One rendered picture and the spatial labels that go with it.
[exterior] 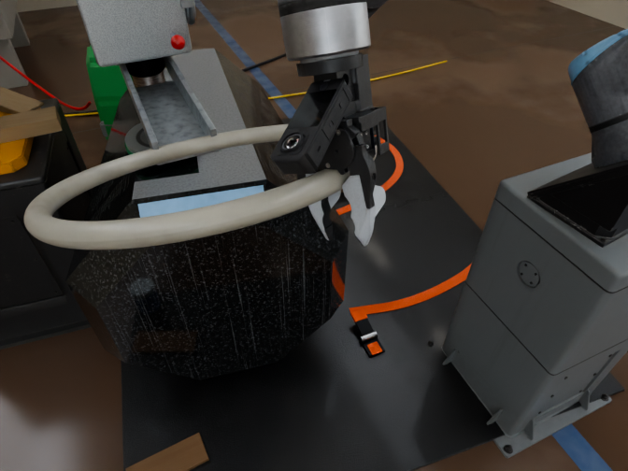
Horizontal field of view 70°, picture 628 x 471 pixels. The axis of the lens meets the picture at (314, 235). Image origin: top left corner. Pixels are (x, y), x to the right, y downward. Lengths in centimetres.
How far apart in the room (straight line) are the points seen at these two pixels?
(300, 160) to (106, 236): 21
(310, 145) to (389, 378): 147
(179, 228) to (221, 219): 4
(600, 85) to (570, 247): 38
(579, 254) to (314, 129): 91
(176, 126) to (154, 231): 57
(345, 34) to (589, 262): 91
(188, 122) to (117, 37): 27
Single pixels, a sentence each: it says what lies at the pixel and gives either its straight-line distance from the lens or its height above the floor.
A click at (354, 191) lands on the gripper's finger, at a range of 50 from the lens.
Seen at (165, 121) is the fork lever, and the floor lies 111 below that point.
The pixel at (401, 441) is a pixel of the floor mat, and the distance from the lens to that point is 173.
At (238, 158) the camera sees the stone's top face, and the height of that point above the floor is 87.
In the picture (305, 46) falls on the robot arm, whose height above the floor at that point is 142.
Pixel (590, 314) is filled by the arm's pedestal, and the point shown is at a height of 70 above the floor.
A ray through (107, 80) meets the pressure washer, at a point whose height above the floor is 42.
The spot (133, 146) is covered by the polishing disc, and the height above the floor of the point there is 92.
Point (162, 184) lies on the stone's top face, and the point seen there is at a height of 87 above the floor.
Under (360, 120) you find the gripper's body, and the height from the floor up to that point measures 135.
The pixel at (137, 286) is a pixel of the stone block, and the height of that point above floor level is 63.
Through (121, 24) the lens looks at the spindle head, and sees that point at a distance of 117.
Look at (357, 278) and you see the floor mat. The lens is 211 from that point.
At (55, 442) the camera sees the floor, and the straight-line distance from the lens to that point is 194.
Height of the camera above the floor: 159
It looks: 43 degrees down
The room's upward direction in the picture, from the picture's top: straight up
